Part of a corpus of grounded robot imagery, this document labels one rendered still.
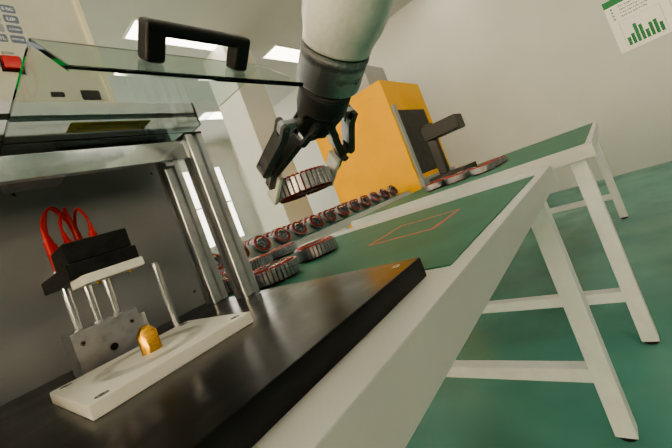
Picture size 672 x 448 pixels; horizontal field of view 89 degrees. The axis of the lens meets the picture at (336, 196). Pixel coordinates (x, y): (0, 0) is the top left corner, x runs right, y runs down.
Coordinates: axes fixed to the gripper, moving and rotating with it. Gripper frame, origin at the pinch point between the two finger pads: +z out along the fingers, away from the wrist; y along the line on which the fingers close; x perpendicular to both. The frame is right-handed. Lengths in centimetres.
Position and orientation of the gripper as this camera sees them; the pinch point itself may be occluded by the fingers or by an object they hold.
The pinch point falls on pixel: (302, 182)
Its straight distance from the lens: 63.0
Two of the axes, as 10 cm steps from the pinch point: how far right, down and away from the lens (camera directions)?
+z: -2.3, 6.5, 7.2
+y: 8.0, -2.9, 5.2
